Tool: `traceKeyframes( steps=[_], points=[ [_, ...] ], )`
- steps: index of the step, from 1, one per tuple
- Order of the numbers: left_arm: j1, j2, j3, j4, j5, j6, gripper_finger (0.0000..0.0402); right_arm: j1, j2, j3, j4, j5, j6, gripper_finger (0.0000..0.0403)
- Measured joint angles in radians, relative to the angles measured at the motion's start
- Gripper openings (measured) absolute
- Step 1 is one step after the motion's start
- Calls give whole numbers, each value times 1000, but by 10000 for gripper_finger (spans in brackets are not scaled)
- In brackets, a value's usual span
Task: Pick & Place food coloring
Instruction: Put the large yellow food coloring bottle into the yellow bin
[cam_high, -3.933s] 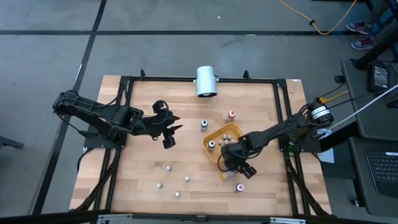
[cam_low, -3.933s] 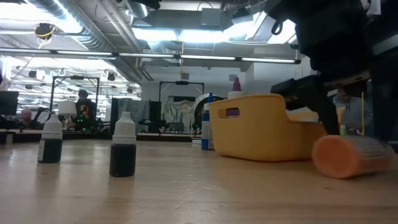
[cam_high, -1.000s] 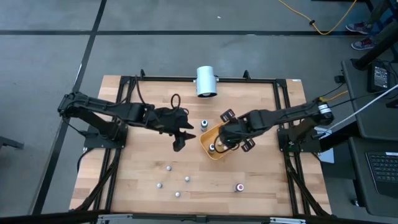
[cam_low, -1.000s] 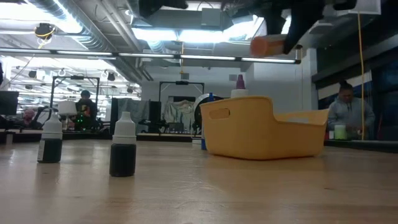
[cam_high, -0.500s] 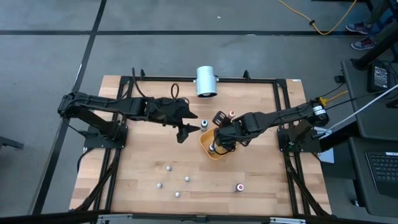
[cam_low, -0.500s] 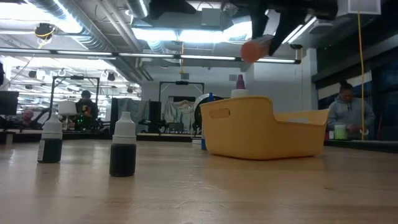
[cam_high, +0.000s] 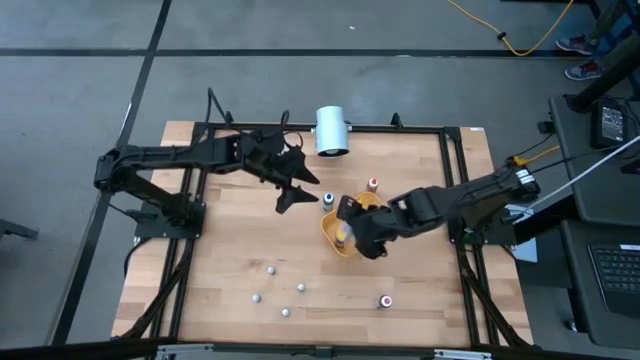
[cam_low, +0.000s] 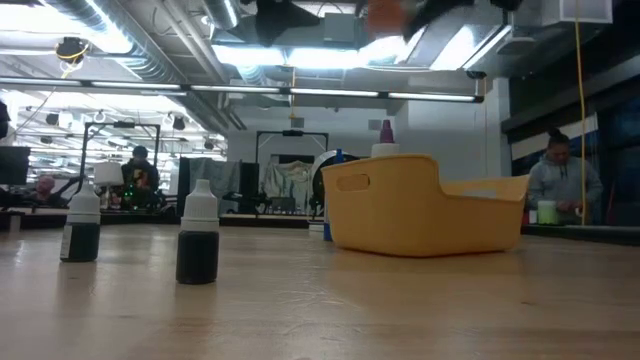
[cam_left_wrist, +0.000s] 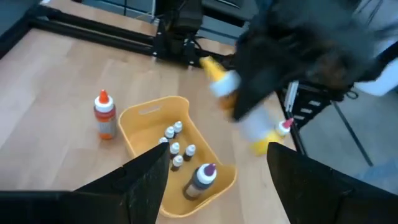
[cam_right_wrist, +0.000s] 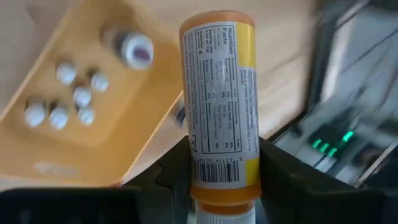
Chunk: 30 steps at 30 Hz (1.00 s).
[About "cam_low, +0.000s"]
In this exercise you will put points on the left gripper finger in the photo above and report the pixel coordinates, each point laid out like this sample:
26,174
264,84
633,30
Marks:
282,17

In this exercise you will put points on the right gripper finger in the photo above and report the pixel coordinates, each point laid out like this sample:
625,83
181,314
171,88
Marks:
435,10

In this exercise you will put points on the blue-capped food coloring bottle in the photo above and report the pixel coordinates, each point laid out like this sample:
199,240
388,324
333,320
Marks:
339,154

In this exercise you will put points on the small white-capped dropper bottle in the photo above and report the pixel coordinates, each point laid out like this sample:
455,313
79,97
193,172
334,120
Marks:
80,240
197,250

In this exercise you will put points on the purple-capped food coloring bottle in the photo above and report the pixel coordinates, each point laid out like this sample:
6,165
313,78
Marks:
386,132

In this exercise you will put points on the grey ceiling box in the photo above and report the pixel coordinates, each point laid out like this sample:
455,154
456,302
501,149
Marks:
341,27

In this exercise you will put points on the long tube light fixture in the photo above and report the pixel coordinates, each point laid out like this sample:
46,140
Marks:
330,92

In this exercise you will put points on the white ceiling box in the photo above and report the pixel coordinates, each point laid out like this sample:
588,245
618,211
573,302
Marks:
585,11

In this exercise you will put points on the beige cloth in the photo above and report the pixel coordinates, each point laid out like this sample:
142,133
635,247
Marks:
290,175

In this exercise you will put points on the grey cloth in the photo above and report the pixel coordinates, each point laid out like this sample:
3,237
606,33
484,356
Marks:
215,177

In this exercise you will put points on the yellow plastic bin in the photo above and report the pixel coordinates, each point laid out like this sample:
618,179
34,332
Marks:
410,210

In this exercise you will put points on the person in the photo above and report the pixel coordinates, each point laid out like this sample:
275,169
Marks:
140,175
45,187
562,180

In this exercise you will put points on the green cup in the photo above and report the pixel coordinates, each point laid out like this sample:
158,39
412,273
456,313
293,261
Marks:
547,214

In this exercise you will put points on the white table lamp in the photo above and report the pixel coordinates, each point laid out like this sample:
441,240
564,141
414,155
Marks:
108,173

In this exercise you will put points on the black monitor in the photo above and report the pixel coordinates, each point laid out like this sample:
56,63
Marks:
14,165

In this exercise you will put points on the smooth silver air duct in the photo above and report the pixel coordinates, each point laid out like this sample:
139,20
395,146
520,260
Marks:
222,12

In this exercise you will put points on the black rig frame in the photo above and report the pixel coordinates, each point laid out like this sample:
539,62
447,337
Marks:
122,124
292,133

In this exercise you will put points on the ribbed silver air duct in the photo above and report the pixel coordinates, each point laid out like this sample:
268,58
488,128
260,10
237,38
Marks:
140,60

